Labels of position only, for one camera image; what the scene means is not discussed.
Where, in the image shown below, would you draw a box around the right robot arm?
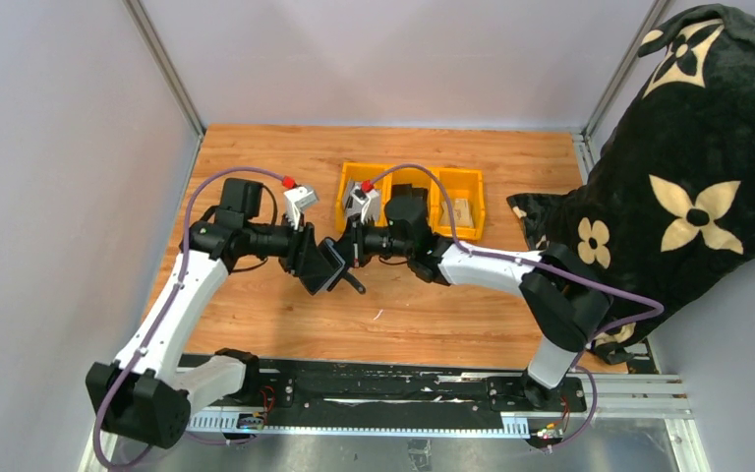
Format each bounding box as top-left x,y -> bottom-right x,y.
320,191 -> 612,411

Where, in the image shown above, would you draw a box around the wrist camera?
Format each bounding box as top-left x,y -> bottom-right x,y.
283,185 -> 319,230
354,188 -> 381,224

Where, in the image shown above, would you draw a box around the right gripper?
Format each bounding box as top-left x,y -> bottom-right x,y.
325,213 -> 414,270

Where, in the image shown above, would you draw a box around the black leather card holder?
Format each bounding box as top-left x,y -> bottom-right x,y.
318,238 -> 367,295

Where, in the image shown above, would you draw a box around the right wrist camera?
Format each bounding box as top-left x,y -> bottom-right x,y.
354,188 -> 381,224

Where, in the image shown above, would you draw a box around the gold cards in bin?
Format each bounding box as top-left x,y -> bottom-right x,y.
439,199 -> 475,228

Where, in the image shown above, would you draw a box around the black floral blanket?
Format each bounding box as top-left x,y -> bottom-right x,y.
507,4 -> 755,365

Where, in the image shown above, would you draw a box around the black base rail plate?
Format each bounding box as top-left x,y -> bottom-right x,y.
201,359 -> 589,438

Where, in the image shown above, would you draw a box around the yellow three-compartment bin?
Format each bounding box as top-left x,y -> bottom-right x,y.
334,161 -> 486,242

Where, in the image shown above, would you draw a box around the black cards in bin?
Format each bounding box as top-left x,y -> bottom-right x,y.
391,183 -> 429,204

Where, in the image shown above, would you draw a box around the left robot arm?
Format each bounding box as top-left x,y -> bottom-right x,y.
86,178 -> 342,449

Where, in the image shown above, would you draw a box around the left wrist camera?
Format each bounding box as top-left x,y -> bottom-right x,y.
283,185 -> 319,230

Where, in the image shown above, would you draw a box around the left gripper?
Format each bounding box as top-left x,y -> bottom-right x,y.
245,210 -> 334,277

